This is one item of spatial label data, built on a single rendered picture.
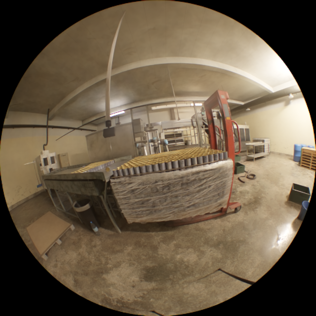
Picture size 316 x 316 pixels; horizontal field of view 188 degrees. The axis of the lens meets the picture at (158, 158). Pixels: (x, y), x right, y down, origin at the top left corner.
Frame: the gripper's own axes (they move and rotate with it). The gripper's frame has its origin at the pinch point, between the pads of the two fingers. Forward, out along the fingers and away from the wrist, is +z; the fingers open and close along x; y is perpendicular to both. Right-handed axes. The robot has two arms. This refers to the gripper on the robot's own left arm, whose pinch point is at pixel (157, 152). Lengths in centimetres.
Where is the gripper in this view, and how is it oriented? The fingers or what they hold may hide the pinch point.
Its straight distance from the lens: 192.1
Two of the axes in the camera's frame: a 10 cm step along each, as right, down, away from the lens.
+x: 0.5, -1.6, 9.9
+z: 1.7, 9.7, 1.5
